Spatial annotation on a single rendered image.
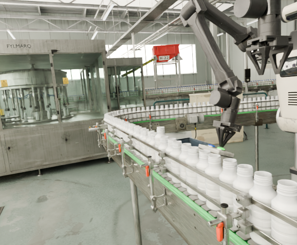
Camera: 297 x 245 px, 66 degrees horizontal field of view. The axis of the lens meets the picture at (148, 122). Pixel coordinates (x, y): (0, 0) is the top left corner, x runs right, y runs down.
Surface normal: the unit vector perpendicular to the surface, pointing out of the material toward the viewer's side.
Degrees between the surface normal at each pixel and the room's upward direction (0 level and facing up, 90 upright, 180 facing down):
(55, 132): 90
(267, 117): 89
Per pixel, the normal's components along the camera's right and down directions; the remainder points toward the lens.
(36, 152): 0.36, 0.11
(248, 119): 0.06, 0.14
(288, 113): -0.93, 0.13
